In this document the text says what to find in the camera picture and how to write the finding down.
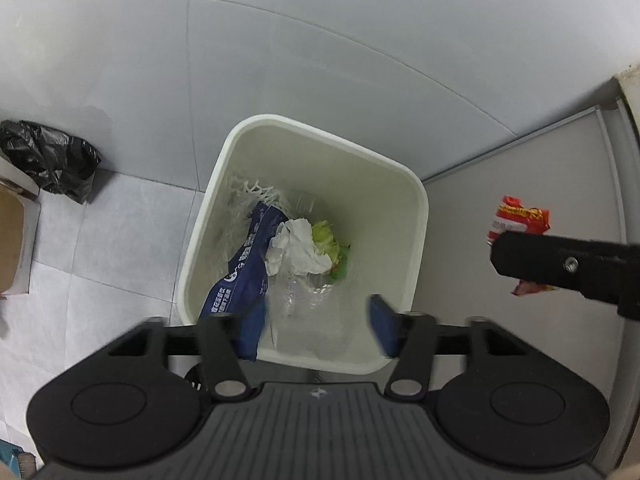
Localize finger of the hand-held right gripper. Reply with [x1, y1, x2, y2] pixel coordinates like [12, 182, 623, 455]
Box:
[490, 231, 585, 295]

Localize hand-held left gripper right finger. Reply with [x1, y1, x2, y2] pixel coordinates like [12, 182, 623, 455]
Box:
[368, 294, 532, 401]

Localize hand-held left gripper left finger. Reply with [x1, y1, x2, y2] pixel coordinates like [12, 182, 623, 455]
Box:
[107, 298, 273, 401]

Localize red snack wrapper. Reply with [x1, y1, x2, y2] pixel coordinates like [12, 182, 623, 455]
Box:
[487, 195, 562, 299]

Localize clear plastic bag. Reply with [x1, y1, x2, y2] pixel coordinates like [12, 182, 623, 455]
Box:
[270, 270, 352, 359]

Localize dark blue snack wrapper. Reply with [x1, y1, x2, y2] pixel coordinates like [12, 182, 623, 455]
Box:
[199, 202, 289, 364]

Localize white trash bin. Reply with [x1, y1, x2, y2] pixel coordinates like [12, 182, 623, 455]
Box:
[176, 114, 429, 375]

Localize green snack packet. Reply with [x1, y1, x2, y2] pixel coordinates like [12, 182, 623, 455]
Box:
[311, 220, 342, 262]

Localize white crumpled tissue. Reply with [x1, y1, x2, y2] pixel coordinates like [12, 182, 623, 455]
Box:
[265, 217, 333, 277]

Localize clear plastic film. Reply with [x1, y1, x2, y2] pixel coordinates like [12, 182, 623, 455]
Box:
[220, 195, 257, 261]

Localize white foam net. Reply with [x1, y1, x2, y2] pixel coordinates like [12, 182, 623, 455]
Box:
[229, 176, 287, 207]

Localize blue box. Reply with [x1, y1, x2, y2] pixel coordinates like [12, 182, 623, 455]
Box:
[0, 441, 24, 479]

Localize cardboard box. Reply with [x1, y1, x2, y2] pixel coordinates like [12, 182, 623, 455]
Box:
[0, 175, 44, 301]

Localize black plastic bag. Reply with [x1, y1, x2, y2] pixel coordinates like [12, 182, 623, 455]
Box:
[0, 120, 102, 205]

